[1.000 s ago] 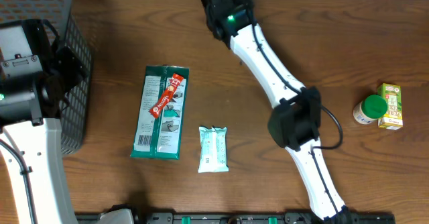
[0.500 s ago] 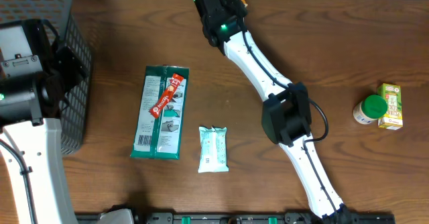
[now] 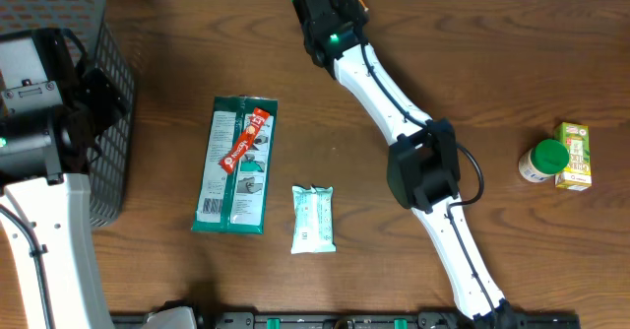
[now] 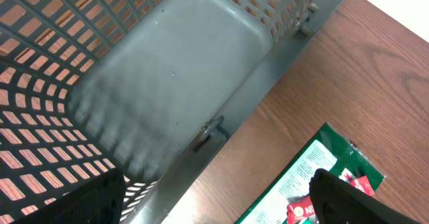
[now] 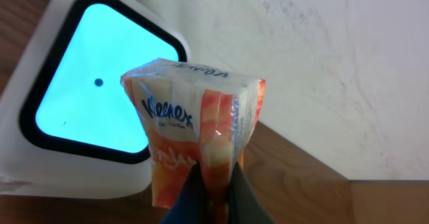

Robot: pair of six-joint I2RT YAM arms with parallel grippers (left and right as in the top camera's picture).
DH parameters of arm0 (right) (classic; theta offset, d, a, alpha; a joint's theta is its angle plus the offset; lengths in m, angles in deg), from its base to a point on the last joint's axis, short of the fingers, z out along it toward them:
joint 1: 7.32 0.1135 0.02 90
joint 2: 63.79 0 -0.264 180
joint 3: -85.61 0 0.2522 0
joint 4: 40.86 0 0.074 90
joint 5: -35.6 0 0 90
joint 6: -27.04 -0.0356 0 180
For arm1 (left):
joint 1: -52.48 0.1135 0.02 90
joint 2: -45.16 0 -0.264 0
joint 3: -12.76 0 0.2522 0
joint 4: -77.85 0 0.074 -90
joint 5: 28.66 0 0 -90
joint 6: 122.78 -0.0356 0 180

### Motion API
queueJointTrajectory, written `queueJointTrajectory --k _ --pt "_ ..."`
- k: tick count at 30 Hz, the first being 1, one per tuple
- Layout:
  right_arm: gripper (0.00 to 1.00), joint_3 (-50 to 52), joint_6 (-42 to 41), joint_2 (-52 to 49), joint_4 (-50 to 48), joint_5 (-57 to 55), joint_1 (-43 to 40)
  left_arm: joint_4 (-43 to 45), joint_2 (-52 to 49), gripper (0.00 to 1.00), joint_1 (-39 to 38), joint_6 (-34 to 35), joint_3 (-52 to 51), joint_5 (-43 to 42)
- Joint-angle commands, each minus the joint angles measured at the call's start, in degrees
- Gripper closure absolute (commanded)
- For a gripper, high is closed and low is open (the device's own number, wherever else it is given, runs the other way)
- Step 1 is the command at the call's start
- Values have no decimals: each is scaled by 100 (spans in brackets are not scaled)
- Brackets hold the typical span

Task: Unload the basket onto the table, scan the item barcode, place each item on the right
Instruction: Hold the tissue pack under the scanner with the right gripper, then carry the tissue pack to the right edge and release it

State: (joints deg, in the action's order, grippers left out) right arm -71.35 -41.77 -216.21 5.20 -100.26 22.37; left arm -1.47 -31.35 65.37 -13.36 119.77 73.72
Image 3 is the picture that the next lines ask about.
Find red Nescafe coffee stick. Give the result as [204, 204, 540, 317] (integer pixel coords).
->
[219, 107, 271, 174]

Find green white package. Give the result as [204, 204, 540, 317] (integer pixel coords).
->
[192, 97, 278, 234]

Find light blue wipes pack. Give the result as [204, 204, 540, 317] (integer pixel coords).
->
[291, 186, 337, 254]

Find green lid jar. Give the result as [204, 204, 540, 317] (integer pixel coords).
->
[518, 139, 570, 183]

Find green tea carton box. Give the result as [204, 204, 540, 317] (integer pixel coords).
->
[554, 122, 592, 191]

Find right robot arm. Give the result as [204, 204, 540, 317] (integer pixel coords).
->
[291, 0, 518, 328]

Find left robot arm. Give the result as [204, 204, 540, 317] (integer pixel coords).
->
[1, 28, 130, 328]

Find grey plastic mesh basket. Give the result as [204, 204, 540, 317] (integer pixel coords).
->
[1, 0, 136, 228]

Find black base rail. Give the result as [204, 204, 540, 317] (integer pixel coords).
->
[110, 310, 580, 329]

